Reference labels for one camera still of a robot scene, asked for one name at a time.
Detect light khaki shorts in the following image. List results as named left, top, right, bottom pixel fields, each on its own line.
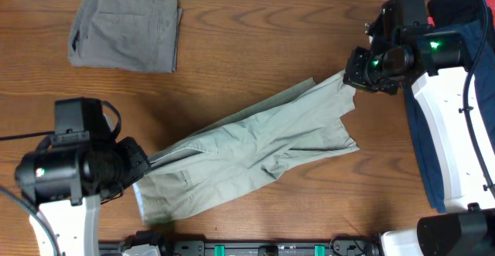
left=134, top=72, right=358, bottom=225

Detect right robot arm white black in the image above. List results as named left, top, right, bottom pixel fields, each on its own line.
left=343, top=0, right=494, bottom=255

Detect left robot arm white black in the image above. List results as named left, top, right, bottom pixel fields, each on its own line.
left=15, top=97, right=151, bottom=255

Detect navy blue garment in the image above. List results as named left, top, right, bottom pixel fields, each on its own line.
left=404, top=20, right=494, bottom=213

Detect black garment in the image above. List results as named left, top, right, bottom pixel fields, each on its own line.
left=427, top=0, right=495, bottom=27

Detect folded dark grey shorts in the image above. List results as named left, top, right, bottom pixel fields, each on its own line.
left=68, top=0, right=183, bottom=73

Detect black coiled cable at rail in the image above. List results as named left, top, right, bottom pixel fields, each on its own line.
left=329, top=233, right=368, bottom=256

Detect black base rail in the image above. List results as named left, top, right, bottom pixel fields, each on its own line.
left=98, top=231, right=383, bottom=256

